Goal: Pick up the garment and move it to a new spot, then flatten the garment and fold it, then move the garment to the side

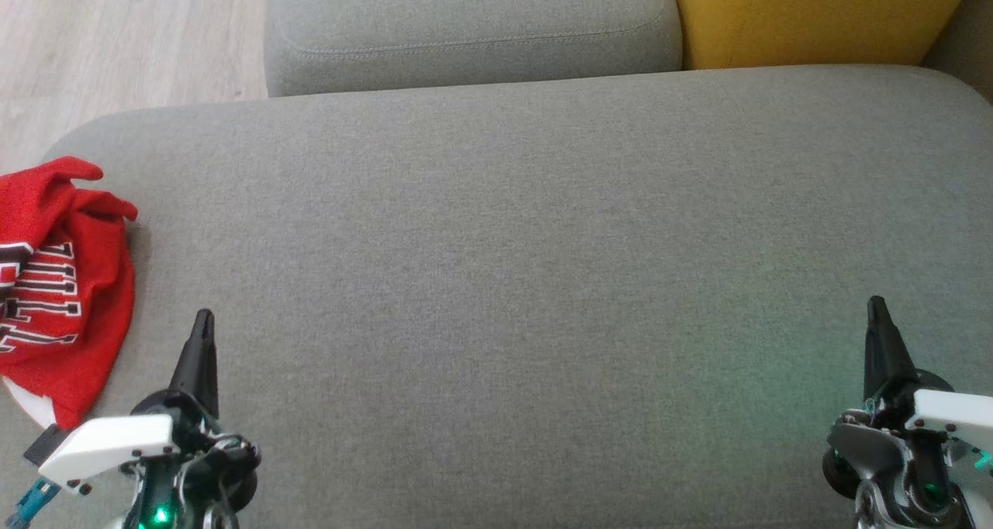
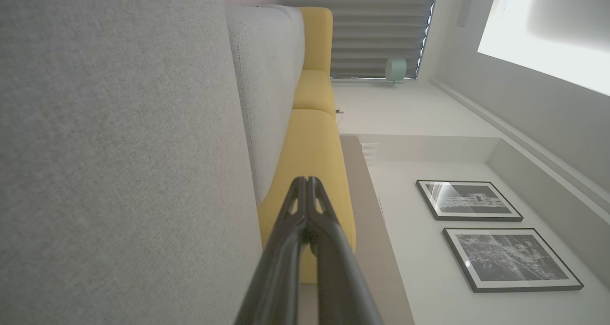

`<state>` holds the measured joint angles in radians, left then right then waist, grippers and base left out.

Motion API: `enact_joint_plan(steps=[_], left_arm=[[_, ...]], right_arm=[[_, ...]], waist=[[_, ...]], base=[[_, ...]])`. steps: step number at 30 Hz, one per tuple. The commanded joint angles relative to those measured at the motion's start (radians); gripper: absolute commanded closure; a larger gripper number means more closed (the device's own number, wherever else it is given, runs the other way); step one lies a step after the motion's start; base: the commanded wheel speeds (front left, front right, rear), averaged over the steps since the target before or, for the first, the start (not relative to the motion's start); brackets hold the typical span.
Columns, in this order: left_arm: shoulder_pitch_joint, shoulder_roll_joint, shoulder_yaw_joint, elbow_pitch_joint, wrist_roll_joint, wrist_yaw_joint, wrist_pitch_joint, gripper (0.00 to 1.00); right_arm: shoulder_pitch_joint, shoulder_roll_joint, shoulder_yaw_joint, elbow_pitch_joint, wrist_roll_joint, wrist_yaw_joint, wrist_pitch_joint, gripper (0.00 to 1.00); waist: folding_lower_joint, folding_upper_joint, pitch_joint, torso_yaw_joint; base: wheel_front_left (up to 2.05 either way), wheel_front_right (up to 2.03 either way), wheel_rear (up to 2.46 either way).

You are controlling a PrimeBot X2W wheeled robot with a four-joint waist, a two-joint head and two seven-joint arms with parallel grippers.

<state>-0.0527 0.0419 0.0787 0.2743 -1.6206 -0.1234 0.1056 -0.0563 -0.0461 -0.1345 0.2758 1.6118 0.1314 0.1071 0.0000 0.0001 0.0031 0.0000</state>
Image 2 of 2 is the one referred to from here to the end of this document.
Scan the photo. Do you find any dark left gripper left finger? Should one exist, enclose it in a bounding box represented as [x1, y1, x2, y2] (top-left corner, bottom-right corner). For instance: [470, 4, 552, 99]
[234, 176, 308, 325]

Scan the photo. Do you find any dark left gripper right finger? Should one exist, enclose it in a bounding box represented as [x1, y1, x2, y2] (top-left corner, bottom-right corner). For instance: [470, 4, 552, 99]
[307, 176, 382, 325]

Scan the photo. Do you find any yellow sofa cushion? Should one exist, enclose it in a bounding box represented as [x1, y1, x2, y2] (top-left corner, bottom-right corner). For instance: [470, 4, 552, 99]
[257, 109, 356, 284]
[299, 7, 333, 76]
[292, 70, 336, 117]

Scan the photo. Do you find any black framed monochrome picture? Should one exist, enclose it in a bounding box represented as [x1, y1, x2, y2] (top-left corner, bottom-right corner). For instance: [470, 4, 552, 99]
[442, 227, 584, 293]
[416, 180, 524, 222]

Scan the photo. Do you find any mint green round lamp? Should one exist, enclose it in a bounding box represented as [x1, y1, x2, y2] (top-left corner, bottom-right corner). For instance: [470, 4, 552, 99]
[385, 58, 407, 86]

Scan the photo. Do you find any grey pleated curtain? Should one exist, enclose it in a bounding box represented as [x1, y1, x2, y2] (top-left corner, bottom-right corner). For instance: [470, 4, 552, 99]
[280, 0, 438, 80]

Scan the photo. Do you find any bright ceiling light panel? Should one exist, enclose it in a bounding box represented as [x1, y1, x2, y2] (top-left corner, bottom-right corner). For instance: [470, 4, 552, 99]
[477, 0, 610, 97]

